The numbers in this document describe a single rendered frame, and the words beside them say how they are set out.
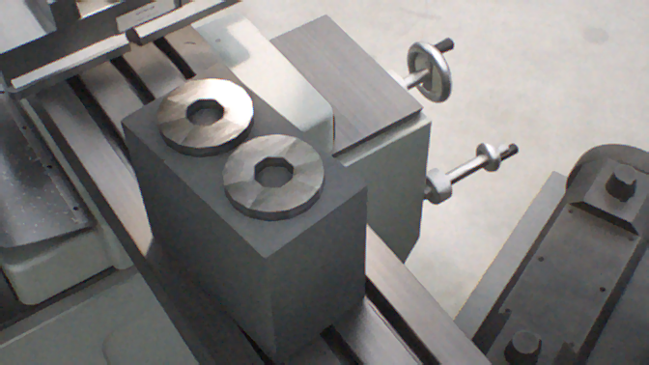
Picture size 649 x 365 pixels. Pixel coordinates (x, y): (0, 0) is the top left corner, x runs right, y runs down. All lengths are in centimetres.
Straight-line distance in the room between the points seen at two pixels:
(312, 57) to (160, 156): 69
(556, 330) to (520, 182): 98
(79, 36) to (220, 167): 44
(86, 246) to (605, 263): 76
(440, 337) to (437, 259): 118
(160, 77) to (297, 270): 46
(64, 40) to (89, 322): 39
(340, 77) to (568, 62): 125
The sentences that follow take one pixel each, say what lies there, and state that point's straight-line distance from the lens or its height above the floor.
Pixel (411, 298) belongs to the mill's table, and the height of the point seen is 91.
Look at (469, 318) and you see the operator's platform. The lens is 155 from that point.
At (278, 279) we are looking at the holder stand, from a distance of 79.
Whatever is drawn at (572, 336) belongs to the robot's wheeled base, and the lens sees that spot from 134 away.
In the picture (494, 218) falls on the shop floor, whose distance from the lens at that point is 219.
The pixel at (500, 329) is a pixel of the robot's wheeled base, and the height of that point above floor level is 61.
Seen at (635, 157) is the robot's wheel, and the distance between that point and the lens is 156.
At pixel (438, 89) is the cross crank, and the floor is 60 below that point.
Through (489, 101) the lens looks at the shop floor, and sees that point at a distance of 245.
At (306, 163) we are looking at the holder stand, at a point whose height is 111.
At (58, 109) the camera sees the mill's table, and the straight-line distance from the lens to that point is 118.
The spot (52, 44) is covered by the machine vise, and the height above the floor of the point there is 96.
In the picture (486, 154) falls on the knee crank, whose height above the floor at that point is 51.
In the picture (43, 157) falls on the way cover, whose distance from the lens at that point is 123.
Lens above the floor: 171
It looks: 50 degrees down
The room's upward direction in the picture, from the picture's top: 2 degrees counter-clockwise
